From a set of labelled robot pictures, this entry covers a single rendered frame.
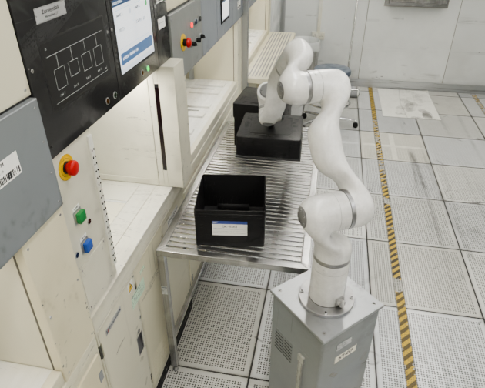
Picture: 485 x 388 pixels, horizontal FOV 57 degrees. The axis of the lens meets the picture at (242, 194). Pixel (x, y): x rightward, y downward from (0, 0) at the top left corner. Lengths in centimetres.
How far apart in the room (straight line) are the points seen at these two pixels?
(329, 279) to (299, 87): 61
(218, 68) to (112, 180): 146
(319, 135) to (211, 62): 200
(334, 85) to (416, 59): 459
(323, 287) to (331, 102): 59
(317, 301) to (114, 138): 106
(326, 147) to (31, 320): 92
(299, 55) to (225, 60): 182
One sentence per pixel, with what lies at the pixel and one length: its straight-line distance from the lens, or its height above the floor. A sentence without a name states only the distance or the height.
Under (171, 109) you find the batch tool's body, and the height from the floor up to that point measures 123.
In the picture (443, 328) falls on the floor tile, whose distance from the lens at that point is 273.
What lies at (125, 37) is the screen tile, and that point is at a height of 157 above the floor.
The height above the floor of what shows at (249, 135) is 105.
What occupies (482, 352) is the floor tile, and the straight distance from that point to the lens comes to 270.
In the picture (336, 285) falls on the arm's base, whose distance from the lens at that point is 151.
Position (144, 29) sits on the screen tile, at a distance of 163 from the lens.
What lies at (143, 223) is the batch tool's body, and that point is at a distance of 178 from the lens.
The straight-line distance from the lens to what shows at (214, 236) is 178.
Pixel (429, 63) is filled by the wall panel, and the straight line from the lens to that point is 601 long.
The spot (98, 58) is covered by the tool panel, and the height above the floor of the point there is 155.
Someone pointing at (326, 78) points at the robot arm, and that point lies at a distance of 141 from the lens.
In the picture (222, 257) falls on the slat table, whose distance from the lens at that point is 175.
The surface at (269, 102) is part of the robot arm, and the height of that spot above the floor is 129.
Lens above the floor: 190
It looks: 33 degrees down
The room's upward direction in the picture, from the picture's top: straight up
